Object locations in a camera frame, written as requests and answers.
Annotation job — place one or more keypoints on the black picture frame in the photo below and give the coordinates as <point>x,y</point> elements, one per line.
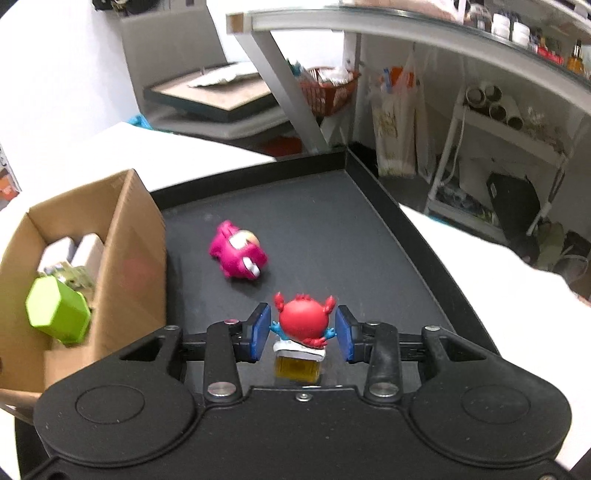
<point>217,94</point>

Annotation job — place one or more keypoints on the black tray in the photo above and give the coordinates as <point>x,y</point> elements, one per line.
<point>300,221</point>

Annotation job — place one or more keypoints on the red crab figure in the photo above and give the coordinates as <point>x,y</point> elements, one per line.
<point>302,321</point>

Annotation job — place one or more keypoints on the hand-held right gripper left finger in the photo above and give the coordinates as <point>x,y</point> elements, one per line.
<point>258,332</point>

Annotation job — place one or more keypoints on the blue cloth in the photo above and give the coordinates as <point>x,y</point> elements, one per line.
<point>138,121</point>

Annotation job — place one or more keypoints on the small green patterned toy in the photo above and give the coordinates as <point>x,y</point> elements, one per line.
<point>74,276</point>

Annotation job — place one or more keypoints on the glass top desk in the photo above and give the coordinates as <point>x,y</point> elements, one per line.
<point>369,23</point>

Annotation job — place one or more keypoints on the red basket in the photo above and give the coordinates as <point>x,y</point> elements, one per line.
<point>323,99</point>

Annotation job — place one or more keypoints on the white plastic bag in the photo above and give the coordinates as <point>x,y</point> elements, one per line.
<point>397,124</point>

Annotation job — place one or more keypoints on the small cream white box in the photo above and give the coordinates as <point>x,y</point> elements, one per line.
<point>90,254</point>

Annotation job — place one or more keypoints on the white jar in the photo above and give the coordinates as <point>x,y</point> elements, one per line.
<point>501,25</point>
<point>521,33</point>

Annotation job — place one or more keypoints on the black flat case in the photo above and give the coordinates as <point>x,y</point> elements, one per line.
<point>512,203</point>

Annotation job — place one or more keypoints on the pink toy figure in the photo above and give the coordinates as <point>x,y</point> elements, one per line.
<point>231,254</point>

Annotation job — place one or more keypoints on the green hexagonal box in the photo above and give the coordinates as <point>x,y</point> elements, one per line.
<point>57,309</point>

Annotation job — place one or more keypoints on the clear plastic packet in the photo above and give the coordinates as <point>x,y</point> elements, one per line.
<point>221,76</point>

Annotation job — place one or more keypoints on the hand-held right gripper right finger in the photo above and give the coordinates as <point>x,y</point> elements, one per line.
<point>347,332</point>

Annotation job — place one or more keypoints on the orange box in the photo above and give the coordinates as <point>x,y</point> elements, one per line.
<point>7,189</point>

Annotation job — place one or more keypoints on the grey chair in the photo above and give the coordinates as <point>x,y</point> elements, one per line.
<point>171,41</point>

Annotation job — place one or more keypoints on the amber bottle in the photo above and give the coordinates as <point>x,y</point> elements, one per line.
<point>576,57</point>

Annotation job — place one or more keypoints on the olive green bag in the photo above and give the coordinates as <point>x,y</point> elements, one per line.
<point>549,244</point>

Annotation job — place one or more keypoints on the white shelf rack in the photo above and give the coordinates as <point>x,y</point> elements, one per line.
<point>450,138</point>

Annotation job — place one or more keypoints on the cardboard tube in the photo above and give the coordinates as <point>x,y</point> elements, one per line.
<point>474,96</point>
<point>493,92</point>
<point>514,121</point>
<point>497,110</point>

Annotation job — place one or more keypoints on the brown cardboard box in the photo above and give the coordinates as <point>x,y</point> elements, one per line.
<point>134,258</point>

